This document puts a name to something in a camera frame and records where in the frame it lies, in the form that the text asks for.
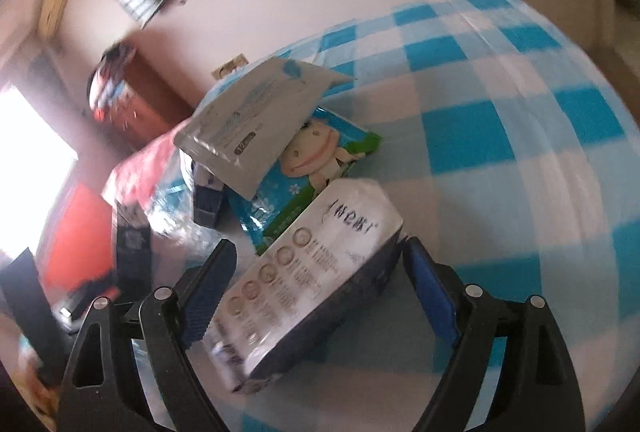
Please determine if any pink blanket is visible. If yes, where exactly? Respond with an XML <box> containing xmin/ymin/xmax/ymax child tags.
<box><xmin>102</xmin><ymin>132</ymin><xmax>186</xmax><ymax>213</ymax></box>

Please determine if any blue cartoon tissue pack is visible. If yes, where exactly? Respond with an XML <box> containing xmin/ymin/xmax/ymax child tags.
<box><xmin>240</xmin><ymin>104</ymin><xmax>383</xmax><ymax>255</ymax></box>

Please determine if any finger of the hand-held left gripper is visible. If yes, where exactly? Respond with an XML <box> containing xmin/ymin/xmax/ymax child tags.
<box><xmin>114</xmin><ymin>199</ymin><xmax>152</xmax><ymax>299</ymax></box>

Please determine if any yellow wall ornament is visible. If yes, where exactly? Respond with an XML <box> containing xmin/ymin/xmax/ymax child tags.
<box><xmin>39</xmin><ymin>0</ymin><xmax>73</xmax><ymax>40</ymax></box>

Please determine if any wall socket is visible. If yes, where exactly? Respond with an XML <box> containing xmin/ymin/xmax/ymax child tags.
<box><xmin>211</xmin><ymin>54</ymin><xmax>250</xmax><ymax>80</ymax></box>

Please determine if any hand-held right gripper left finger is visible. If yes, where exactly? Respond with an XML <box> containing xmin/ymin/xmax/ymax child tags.
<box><xmin>52</xmin><ymin>239</ymin><xmax>238</xmax><ymax>432</ymax></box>

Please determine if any brown wooden cabinet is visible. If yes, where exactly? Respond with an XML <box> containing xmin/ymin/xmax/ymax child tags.
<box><xmin>117</xmin><ymin>44</ymin><xmax>193</xmax><ymax>150</ymax></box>

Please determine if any bright window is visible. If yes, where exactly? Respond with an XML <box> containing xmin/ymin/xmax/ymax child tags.
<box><xmin>0</xmin><ymin>82</ymin><xmax>78</xmax><ymax>258</ymax></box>

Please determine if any pile of folded blankets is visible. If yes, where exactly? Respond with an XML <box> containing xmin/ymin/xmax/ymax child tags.
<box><xmin>87</xmin><ymin>41</ymin><xmax>138</xmax><ymax>123</ymax></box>

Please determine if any blue checked tablecloth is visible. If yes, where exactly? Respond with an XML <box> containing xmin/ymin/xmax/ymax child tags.
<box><xmin>130</xmin><ymin>0</ymin><xmax>640</xmax><ymax>432</ymax></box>

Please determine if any orange plastic bin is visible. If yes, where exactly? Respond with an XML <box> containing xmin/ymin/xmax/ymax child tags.
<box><xmin>42</xmin><ymin>182</ymin><xmax>118</xmax><ymax>293</ymax></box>

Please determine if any white and navy tissue packet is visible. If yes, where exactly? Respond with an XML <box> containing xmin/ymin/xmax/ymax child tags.
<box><xmin>202</xmin><ymin>177</ymin><xmax>405</xmax><ymax>395</ymax></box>

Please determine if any white wet wipes pack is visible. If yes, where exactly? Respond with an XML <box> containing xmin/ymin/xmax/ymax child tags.
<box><xmin>173</xmin><ymin>58</ymin><xmax>353</xmax><ymax>199</ymax></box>

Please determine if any small dark box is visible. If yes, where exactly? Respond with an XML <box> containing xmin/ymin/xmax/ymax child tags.
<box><xmin>192</xmin><ymin>157</ymin><xmax>226</xmax><ymax>228</ymax></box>

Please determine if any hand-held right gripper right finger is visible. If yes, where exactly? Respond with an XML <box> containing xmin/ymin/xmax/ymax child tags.
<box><xmin>402</xmin><ymin>236</ymin><xmax>586</xmax><ymax>432</ymax></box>

